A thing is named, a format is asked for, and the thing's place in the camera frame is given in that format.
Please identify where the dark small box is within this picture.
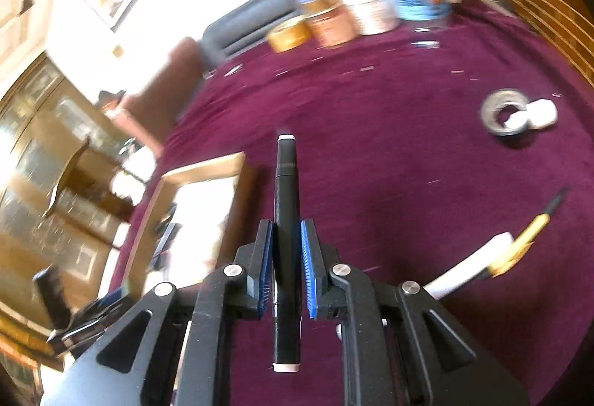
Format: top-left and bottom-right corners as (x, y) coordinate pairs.
(154, 221), (185, 271)

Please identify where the gold tape roll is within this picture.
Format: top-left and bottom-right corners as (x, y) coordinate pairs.
(266, 15), (313, 54)

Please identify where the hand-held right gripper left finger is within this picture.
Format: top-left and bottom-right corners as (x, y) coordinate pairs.
(42, 218), (277, 406)

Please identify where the gold tube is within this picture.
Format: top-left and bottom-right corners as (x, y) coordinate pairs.
(489, 188), (571, 279)

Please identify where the maroon tablecloth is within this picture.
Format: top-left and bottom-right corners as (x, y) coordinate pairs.
(97, 0), (594, 406)

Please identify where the copper jar with gold lid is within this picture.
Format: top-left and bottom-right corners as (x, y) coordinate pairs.
(296, 0), (362, 49)

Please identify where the black marker pen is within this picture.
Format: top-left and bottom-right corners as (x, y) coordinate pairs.
(271, 131), (303, 374)

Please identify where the brown chair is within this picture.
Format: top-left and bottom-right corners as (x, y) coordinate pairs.
(114, 36), (206, 158)

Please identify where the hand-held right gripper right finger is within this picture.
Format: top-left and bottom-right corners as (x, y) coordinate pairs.
(301, 219), (530, 406)

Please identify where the grey sofa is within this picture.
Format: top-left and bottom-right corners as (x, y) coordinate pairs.
(201, 0), (336, 64)

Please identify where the glass display cabinet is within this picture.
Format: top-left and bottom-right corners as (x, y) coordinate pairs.
(0, 55), (136, 344)

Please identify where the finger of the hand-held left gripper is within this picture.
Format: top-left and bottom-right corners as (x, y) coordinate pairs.
(32, 267), (75, 332)
(49, 286), (136, 358)

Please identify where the gold-framed wooden tray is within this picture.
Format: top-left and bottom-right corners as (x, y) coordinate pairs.
(118, 152), (254, 295)

